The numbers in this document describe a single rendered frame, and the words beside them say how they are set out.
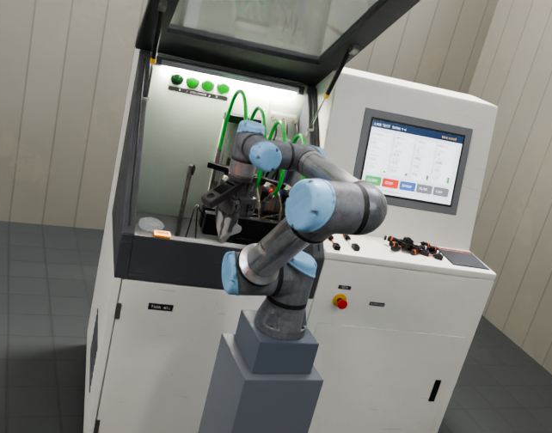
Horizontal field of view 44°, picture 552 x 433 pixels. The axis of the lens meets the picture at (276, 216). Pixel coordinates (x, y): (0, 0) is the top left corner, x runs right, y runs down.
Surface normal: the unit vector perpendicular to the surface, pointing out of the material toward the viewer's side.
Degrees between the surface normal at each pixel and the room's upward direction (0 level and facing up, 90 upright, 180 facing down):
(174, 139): 90
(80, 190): 90
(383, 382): 90
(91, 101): 90
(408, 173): 76
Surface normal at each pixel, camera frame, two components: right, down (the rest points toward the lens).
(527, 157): -0.91, -0.10
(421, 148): 0.28, 0.14
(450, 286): 0.23, 0.37
